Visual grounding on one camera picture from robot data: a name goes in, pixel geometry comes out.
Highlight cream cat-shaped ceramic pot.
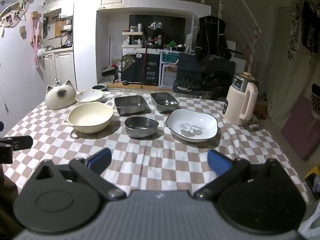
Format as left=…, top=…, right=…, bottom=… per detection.
left=45, top=80, right=77, bottom=110

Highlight wall photo collage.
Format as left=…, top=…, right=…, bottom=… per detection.
left=0, top=0, right=35, bottom=38

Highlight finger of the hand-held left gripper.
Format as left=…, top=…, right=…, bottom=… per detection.
left=10, top=135, right=33, bottom=152

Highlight purple cushion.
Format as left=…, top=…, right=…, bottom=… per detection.
left=281, top=95, right=320, bottom=161

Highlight brown white checkered tablecloth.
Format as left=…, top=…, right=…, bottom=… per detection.
left=0, top=90, right=315, bottom=205

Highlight white shelf rack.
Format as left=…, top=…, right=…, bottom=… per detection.
left=122, top=31, right=144, bottom=48

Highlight floral bowl with yellow rim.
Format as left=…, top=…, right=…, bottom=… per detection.
left=75, top=89, right=104, bottom=104

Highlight black lettered fabric sign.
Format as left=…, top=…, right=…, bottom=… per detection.
left=122, top=52, right=160, bottom=85

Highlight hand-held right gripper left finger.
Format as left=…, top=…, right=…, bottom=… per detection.
left=35, top=147, right=127, bottom=201

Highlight wire basket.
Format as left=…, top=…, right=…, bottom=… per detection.
left=311, top=83, right=320, bottom=110

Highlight black jacket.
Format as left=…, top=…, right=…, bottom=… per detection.
left=195, top=16, right=232, bottom=63

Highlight dark pile of clothes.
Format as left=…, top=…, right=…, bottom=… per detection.
left=173, top=53, right=236, bottom=98

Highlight hanging dark clothes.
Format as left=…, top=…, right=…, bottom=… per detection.
left=301, top=0, right=320, bottom=49

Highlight white poster with teal label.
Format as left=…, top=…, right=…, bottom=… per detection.
left=159, top=51, right=180, bottom=89

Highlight round stainless steel bowl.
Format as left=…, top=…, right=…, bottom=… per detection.
left=124, top=116, right=159, bottom=139

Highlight white plate with dark rim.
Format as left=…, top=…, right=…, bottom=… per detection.
left=165, top=108, right=218, bottom=142

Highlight rectangular stainless steel tray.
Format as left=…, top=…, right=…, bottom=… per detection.
left=114, top=95, right=147, bottom=117
left=150, top=92, right=180, bottom=114

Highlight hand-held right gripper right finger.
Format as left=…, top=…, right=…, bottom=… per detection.
left=194, top=150, right=292, bottom=201

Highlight cream bowl with handles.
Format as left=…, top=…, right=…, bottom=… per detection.
left=62, top=100, right=120, bottom=133

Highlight pink electric kettle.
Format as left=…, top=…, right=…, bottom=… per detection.
left=222, top=72, right=258, bottom=127

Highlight yellow stool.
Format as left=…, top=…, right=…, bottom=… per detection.
left=304, top=165, right=320, bottom=200

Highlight white plastic bag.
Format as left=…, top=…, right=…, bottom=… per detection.
left=299, top=214, right=320, bottom=240

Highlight white kitchen cabinet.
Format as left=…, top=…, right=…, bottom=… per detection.
left=37, top=50, right=75, bottom=90

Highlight pink ribbon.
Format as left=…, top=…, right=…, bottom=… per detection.
left=30, top=17, right=45, bottom=68

